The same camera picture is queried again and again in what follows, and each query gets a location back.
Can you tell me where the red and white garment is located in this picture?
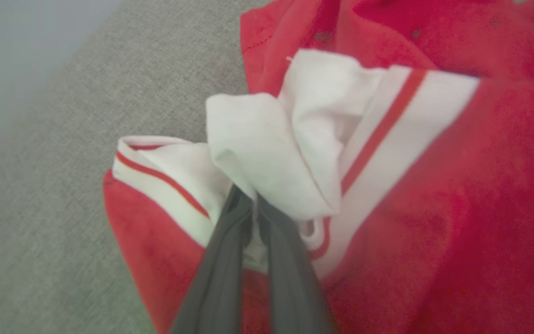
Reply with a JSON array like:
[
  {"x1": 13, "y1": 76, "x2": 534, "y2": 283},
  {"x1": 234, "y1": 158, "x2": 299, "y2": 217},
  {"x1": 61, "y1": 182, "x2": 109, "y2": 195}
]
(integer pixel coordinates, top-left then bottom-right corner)
[{"x1": 103, "y1": 0, "x2": 534, "y2": 334}]

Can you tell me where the grey fabric sofa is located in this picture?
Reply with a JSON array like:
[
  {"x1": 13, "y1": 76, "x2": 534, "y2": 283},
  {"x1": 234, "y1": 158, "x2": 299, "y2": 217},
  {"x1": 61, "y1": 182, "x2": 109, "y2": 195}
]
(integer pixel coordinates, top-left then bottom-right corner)
[{"x1": 0, "y1": 0, "x2": 277, "y2": 334}]

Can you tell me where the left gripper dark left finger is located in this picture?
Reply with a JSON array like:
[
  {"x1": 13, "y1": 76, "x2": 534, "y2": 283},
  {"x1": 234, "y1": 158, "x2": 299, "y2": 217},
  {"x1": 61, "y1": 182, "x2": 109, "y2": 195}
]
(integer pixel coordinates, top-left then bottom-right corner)
[{"x1": 170, "y1": 185, "x2": 254, "y2": 334}]

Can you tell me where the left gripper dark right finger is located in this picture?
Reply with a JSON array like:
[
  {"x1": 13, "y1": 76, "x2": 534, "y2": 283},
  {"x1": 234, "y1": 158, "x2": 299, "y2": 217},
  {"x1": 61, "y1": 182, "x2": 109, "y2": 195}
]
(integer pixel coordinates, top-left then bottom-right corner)
[{"x1": 255, "y1": 194, "x2": 338, "y2": 334}]

